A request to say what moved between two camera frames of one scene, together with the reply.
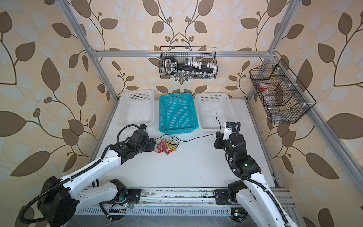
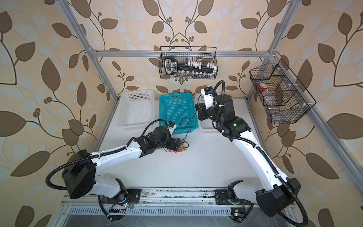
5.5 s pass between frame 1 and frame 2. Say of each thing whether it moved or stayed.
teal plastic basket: stayed
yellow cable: moved
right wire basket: stayed
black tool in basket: stayed
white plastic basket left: stayed
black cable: moved
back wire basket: stayed
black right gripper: moved
